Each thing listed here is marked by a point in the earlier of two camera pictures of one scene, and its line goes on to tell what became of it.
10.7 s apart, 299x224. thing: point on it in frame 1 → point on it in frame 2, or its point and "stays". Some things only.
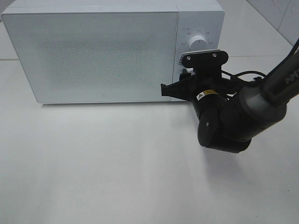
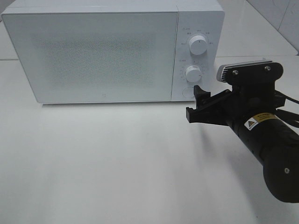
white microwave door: x=96 y=57 stays
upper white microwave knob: x=198 y=43 stays
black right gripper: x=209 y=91 → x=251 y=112
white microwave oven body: x=72 y=51 stays
